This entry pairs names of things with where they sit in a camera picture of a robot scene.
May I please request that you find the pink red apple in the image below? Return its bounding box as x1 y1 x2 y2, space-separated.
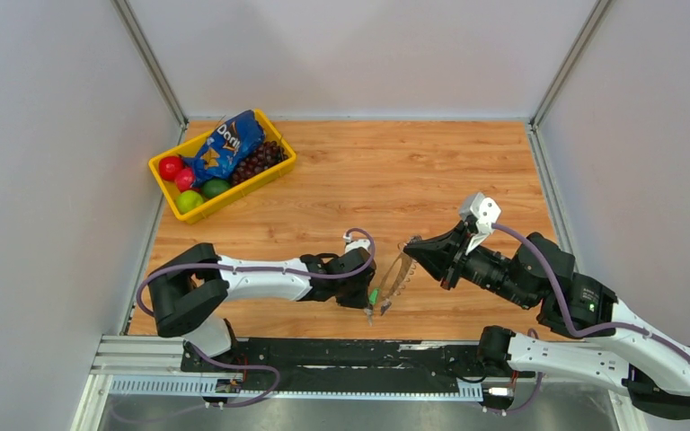
173 167 197 192

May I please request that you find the yellow plastic bin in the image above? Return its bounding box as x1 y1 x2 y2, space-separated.
148 109 296 224

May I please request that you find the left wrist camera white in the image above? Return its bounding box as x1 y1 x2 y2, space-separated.
343 235 371 253

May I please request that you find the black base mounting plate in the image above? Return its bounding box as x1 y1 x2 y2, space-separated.
180 338 518 396

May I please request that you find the blue Doritos chip bag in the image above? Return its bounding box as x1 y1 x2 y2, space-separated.
184 110 265 187

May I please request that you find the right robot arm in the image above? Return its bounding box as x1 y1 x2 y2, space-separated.
403 221 690 420

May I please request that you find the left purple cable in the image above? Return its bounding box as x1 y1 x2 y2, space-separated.
135 227 377 320

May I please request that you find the green key tag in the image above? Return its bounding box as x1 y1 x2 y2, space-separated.
368 288 379 306

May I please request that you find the dark green lime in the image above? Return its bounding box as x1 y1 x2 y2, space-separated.
201 179 232 200

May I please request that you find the dark purple grapes bunch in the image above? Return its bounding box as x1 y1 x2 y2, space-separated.
229 141 288 186

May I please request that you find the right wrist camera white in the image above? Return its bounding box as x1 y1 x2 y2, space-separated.
459 192 501 255

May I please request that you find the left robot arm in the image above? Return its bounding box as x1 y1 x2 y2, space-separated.
136 240 376 372

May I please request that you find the metal keyring holder plate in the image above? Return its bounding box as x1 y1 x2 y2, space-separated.
377 235 421 316

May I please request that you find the purple cable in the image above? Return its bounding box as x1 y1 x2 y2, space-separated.
491 221 690 406
135 227 377 320

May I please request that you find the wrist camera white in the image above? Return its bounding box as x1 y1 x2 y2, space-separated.
343 235 371 253
459 192 501 255

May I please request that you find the white slotted cable duct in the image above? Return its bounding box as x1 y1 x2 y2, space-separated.
108 374 484 402

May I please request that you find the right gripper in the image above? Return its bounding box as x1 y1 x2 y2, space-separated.
402 221 535 311

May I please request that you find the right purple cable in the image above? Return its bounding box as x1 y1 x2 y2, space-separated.
491 221 690 406

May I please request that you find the light green apple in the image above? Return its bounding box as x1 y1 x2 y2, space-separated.
175 189 205 215

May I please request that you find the small silver key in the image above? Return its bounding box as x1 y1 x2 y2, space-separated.
364 305 374 327

